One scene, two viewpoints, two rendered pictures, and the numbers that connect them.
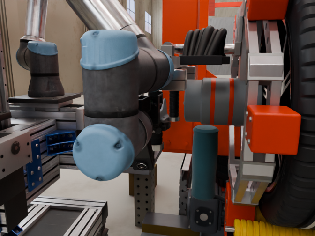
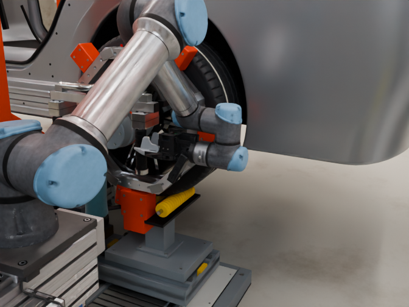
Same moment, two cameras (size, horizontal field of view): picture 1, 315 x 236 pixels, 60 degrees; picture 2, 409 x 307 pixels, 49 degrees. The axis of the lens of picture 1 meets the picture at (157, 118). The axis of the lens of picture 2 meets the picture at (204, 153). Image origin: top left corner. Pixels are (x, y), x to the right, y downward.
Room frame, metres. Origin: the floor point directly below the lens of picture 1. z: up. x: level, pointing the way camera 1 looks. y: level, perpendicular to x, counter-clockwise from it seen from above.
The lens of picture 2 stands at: (0.16, 1.29, 1.26)
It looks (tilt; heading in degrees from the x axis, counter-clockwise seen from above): 18 degrees down; 283
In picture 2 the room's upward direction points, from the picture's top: 1 degrees clockwise
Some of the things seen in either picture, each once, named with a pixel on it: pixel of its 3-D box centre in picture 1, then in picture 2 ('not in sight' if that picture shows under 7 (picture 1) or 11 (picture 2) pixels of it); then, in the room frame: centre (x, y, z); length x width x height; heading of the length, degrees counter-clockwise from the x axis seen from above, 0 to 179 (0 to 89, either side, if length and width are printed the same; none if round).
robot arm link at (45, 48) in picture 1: (42, 56); not in sight; (1.21, 0.50, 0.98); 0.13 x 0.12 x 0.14; 43
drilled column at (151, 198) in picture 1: (144, 190); not in sight; (1.50, 0.08, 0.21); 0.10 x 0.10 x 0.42; 79
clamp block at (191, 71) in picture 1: (182, 72); (62, 106); (1.00, -0.09, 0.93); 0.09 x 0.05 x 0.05; 79
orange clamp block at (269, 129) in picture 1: (269, 128); (212, 131); (0.48, -0.20, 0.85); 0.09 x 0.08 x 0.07; 169
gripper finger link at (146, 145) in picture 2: not in sight; (145, 145); (0.64, 0.04, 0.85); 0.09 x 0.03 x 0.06; 177
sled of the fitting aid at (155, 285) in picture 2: not in sight; (155, 262); (0.78, -0.43, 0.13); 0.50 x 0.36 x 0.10; 169
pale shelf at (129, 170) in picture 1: (142, 156); not in sight; (1.47, 0.08, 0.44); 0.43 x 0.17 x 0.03; 169
